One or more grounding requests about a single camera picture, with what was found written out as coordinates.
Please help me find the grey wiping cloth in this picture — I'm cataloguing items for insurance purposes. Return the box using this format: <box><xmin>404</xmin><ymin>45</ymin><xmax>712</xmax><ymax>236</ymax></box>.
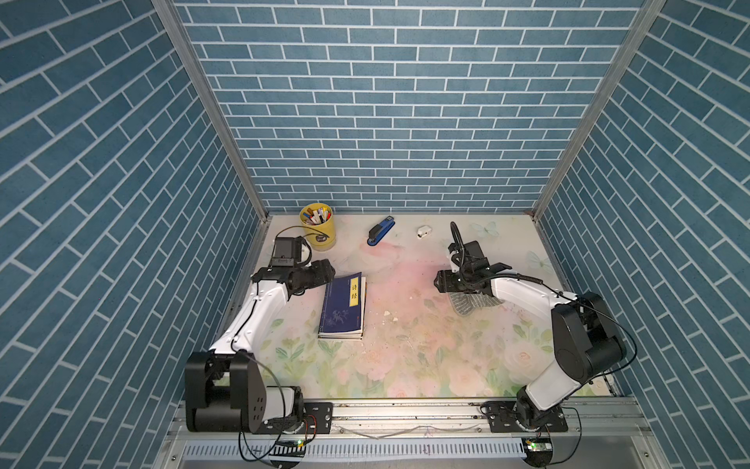
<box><xmin>448</xmin><ymin>292</ymin><xmax>503</xmax><ymax>317</ymax></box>

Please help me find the blue book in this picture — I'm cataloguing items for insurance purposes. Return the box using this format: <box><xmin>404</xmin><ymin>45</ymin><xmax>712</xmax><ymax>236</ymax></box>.
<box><xmin>318</xmin><ymin>273</ymin><xmax>366</xmax><ymax>340</ymax></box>

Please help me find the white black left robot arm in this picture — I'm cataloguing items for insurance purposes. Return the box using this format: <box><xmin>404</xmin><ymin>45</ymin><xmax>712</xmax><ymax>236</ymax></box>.
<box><xmin>185</xmin><ymin>236</ymin><xmax>335</xmax><ymax>434</ymax></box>

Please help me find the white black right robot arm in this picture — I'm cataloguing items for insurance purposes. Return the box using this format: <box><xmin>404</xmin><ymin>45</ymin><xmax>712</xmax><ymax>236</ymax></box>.
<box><xmin>434</xmin><ymin>232</ymin><xmax>626</xmax><ymax>426</ymax></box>

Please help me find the yellow pen cup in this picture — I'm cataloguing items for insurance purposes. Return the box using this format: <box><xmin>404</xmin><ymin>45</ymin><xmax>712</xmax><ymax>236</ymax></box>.
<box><xmin>300</xmin><ymin>202</ymin><xmax>336</xmax><ymax>252</ymax></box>

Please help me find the small white stapler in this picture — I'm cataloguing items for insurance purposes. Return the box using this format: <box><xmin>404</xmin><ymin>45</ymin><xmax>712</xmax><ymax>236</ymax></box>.
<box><xmin>417</xmin><ymin>225</ymin><xmax>433</xmax><ymax>238</ymax></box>

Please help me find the blue black stapler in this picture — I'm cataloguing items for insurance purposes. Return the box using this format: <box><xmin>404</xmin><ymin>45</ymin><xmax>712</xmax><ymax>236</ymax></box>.
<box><xmin>366</xmin><ymin>216</ymin><xmax>396</xmax><ymax>246</ymax></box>

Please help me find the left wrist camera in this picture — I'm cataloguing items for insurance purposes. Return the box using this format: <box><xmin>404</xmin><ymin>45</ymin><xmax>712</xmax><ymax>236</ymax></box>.
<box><xmin>270</xmin><ymin>236</ymin><xmax>312</xmax><ymax>268</ymax></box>

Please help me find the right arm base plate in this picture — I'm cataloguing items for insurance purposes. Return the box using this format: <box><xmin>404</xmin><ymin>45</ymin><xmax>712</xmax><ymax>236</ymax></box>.
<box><xmin>480</xmin><ymin>400</ymin><xmax>568</xmax><ymax>433</ymax></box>

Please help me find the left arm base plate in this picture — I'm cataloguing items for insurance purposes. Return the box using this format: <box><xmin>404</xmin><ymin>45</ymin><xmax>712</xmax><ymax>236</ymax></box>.
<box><xmin>255</xmin><ymin>401</ymin><xmax>334</xmax><ymax>435</ymax></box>

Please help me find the aluminium corner post left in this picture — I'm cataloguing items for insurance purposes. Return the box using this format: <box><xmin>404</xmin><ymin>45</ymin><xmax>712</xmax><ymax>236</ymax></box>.
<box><xmin>152</xmin><ymin>0</ymin><xmax>269</xmax><ymax>223</ymax></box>

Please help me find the aluminium corner post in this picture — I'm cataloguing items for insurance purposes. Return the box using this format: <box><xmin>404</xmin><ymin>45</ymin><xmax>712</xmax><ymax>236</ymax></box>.
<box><xmin>152</xmin><ymin>0</ymin><xmax>269</xmax><ymax>223</ymax></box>
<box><xmin>531</xmin><ymin>0</ymin><xmax>666</xmax><ymax>225</ymax></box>

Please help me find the white cable duct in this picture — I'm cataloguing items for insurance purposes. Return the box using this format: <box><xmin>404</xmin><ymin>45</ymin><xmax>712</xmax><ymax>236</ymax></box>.
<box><xmin>180</xmin><ymin>438</ymin><xmax>529</xmax><ymax>462</ymax></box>

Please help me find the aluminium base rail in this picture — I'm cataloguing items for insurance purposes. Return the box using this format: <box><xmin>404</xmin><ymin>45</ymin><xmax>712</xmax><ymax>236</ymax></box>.
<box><xmin>169</xmin><ymin>396</ymin><xmax>652</xmax><ymax>440</ymax></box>

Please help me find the aluminium corner post right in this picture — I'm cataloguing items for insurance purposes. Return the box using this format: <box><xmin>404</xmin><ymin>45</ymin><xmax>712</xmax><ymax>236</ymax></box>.
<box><xmin>531</xmin><ymin>0</ymin><xmax>666</xmax><ymax>225</ymax></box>

